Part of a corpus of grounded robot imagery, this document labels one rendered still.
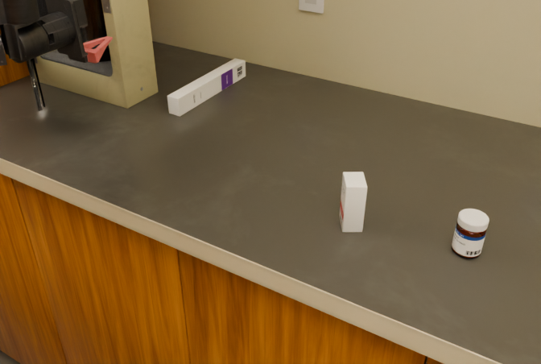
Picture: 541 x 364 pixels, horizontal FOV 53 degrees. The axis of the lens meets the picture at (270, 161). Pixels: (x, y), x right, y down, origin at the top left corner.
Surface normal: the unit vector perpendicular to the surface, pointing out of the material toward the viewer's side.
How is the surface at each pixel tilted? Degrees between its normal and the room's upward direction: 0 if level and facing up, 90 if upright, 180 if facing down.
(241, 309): 90
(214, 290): 90
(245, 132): 0
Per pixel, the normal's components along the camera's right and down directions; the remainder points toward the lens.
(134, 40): 0.86, 0.27
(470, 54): -0.51, 0.45
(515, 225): 0.00, -0.85
